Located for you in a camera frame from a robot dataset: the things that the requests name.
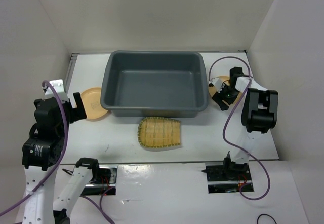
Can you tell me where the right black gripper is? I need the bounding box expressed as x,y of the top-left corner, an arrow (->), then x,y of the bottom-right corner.
212,82 -> 241,111

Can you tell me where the tan plate with square print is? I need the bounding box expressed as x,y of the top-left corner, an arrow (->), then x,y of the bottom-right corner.
208,76 -> 241,106

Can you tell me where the tan plate with bear print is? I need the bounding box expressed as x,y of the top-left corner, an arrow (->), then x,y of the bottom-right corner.
80,87 -> 108,120

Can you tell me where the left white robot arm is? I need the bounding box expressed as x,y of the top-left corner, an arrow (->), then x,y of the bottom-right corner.
22,93 -> 101,223

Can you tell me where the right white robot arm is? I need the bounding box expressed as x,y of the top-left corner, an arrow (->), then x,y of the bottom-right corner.
209,67 -> 278,180

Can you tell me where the grey plastic bin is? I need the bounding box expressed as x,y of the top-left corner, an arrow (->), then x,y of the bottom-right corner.
101,51 -> 208,118

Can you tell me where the woven bamboo tray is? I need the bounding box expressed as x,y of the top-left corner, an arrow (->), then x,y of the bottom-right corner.
137,117 -> 182,149

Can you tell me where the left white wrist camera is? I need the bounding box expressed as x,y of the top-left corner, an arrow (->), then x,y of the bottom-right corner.
42,79 -> 70,107

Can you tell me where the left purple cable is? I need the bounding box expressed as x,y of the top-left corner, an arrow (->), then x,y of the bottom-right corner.
0,81 -> 113,224

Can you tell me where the purple cable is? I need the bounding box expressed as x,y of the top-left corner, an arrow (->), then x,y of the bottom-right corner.
0,81 -> 113,224
209,56 -> 271,200

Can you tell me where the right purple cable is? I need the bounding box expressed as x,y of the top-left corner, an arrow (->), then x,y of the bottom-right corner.
209,56 -> 271,200

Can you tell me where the aluminium frame rail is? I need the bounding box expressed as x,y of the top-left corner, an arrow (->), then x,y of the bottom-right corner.
64,53 -> 79,92

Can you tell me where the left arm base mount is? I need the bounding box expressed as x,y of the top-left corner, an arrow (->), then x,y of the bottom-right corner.
82,167 -> 117,196

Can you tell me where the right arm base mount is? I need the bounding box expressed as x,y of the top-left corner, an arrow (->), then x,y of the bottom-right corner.
201,163 -> 254,194

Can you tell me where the black cable loop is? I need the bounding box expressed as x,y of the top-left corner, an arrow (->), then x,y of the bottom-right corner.
257,214 -> 277,224

